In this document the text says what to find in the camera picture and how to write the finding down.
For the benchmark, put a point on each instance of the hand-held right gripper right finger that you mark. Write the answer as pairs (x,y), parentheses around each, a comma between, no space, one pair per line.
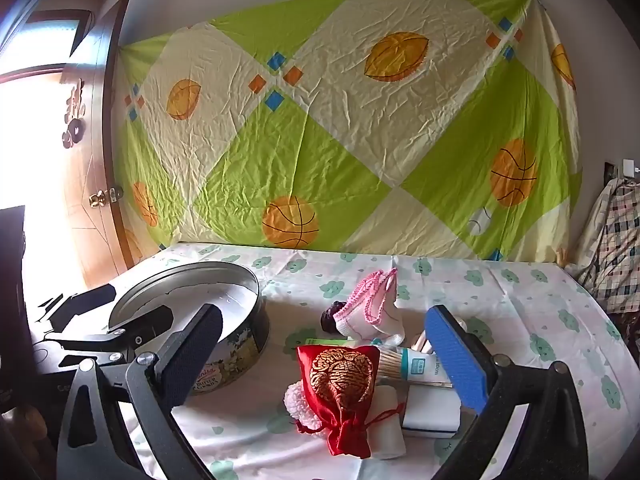
(457,360)

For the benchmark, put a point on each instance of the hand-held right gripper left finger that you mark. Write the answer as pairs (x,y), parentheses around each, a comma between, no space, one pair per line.
(195,355)

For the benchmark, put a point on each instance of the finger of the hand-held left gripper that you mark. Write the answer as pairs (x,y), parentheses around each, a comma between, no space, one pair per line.
(85,305)
(145,322)

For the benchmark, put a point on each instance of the cotton swab packet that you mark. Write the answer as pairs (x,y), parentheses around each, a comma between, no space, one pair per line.
(412,366)

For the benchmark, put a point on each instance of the round metal cookie tin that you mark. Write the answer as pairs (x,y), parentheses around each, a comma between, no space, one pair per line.
(240,340)

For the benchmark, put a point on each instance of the white pink-edged cloth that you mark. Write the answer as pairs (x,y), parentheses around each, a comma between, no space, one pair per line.
(370,320)

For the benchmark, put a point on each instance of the white gauze roll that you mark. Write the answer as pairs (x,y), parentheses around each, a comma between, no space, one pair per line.
(389,440)

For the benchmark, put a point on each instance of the white fluffy pompom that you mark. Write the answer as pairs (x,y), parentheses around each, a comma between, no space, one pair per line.
(295,400)

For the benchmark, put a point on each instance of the green packet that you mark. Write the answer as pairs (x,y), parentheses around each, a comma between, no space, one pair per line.
(330,342)

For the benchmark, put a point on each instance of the purple fluffy scrunchie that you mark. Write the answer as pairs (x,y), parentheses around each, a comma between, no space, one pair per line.
(331,317)

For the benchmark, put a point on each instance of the cloud print tablecloth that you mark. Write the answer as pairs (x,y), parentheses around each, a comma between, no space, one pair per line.
(525,300)

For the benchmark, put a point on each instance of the wooden door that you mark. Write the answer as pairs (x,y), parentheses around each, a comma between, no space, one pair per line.
(95,160)

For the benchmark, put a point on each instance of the plaid cloth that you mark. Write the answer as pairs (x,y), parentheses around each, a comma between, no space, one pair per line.
(610,250)

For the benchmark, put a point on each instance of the dark door ornament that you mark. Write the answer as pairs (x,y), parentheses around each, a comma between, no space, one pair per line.
(74,110)

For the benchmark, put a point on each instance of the green basketball print wall sheet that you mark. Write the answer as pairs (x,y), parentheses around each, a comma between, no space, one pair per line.
(325,135)

